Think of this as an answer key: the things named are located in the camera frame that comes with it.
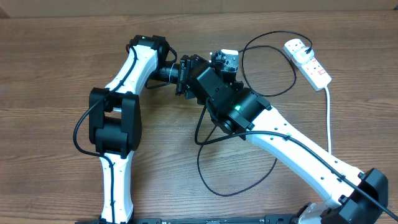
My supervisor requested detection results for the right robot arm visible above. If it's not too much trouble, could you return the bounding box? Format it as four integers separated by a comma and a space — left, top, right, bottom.
184, 55, 395, 223

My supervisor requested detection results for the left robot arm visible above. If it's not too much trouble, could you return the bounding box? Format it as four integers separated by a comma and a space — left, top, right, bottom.
89, 35, 171, 223

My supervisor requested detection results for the white charger plug adapter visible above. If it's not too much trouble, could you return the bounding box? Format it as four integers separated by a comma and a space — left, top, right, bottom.
292, 47, 315, 67

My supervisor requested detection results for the white power strip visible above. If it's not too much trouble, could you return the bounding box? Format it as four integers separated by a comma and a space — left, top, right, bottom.
283, 39, 331, 91

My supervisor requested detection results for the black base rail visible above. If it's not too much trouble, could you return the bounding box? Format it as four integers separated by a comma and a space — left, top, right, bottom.
74, 213, 299, 224

